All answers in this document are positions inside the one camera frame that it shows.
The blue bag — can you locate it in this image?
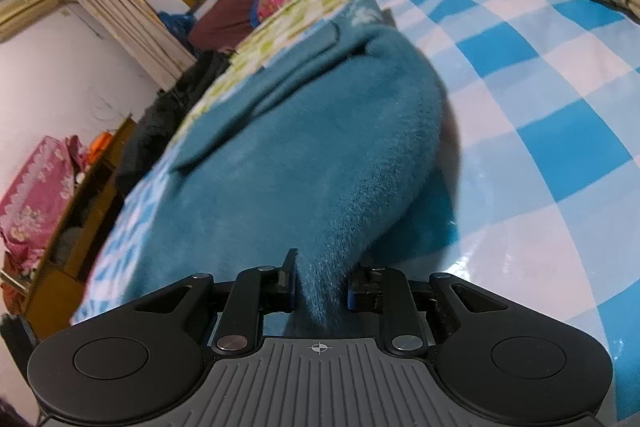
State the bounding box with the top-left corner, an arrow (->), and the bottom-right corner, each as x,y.
157,11 -> 196,48

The teal fuzzy sweater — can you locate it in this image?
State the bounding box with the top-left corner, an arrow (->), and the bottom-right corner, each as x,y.
117,0 -> 458,338

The wooden cabinet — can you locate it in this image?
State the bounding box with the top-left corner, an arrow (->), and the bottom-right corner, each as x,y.
20,117 -> 138,325

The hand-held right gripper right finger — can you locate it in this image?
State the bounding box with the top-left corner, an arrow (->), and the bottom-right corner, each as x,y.
345,264 -> 511,354

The beige curtain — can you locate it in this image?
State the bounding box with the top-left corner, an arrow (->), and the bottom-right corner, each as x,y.
55,0 -> 198,90

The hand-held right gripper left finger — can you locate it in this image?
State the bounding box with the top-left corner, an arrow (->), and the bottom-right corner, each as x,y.
134,248 -> 301,354

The black jacket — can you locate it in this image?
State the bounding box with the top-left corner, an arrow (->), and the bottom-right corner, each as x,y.
115,49 -> 231,195

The orange cloth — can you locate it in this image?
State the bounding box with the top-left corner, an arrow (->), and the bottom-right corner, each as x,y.
85,132 -> 113,162

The pink floral cover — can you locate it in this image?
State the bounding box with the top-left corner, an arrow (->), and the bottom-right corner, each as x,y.
0,134 -> 88,268

